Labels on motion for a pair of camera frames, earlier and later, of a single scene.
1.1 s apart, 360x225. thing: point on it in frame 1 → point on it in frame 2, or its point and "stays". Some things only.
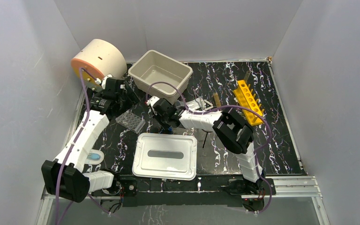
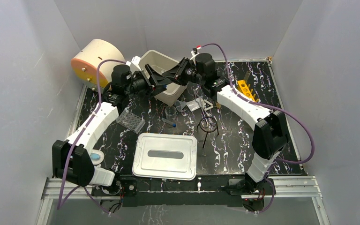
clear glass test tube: (247, 76) stays
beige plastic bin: (155, 67) stays
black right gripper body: (162, 120) → (191, 75)
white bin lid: (165, 156) stays
